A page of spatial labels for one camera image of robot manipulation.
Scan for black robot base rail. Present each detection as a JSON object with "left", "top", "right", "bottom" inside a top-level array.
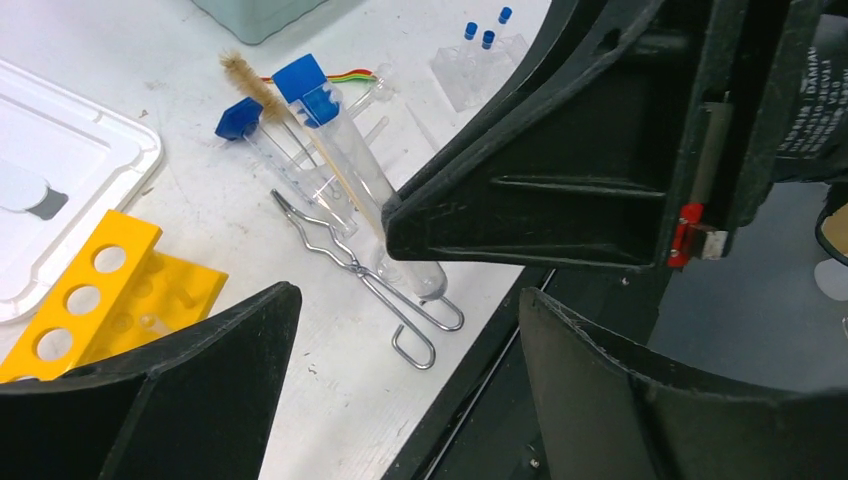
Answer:
[{"left": 386, "top": 270, "right": 673, "bottom": 479}]

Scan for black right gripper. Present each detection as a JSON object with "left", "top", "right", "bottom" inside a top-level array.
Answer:
[{"left": 383, "top": 1, "right": 847, "bottom": 269}]

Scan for metal crucible tongs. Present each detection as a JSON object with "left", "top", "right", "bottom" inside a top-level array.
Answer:
[{"left": 270, "top": 189, "right": 465, "bottom": 370}]

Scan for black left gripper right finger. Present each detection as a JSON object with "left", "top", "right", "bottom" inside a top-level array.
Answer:
[{"left": 519, "top": 288, "right": 847, "bottom": 479}]

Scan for long glass stirring rod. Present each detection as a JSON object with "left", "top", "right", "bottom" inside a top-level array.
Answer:
[{"left": 311, "top": 62, "right": 395, "bottom": 167}]

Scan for brown test tube brush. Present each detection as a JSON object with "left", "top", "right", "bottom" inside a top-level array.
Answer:
[{"left": 219, "top": 50, "right": 333, "bottom": 200}]

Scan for white plastic bin lid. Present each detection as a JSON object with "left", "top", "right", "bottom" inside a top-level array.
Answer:
[{"left": 1, "top": 61, "right": 163, "bottom": 323}]

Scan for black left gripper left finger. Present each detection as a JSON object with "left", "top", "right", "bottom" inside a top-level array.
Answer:
[{"left": 1, "top": 282, "right": 302, "bottom": 479}]

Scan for yellow test tube rack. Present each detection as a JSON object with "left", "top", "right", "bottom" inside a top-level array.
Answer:
[{"left": 1, "top": 210, "right": 228, "bottom": 383}]

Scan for red yellow plastic spatula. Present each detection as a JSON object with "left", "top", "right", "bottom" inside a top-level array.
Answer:
[{"left": 261, "top": 69, "right": 378, "bottom": 85}]

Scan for teal plastic bin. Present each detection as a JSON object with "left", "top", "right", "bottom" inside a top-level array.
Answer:
[{"left": 193, "top": 0, "right": 326, "bottom": 45}]

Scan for blue funnel on stem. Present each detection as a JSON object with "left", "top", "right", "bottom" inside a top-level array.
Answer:
[{"left": 215, "top": 97, "right": 358, "bottom": 238}]

